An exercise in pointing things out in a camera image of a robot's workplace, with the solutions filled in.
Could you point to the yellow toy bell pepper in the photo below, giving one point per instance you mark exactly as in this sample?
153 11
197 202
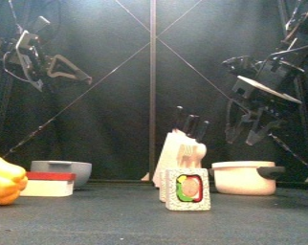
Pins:
4 184

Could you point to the vertical metal frame post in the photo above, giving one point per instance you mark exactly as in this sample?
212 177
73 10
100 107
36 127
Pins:
152 89

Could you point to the toy sushi roll piece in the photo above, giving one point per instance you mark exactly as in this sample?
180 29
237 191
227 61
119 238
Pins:
188 189

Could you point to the white box with red lid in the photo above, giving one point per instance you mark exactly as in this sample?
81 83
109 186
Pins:
49 184

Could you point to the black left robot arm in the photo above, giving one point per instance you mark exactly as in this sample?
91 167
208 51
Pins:
0 38

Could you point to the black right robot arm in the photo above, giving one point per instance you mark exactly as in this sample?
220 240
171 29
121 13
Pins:
296 35

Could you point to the cream toy fork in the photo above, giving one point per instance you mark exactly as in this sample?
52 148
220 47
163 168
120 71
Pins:
188 155

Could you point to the white toy knife block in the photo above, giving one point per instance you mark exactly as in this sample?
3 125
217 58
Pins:
172 153

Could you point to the grey toy bowl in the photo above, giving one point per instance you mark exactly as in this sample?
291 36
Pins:
75 169

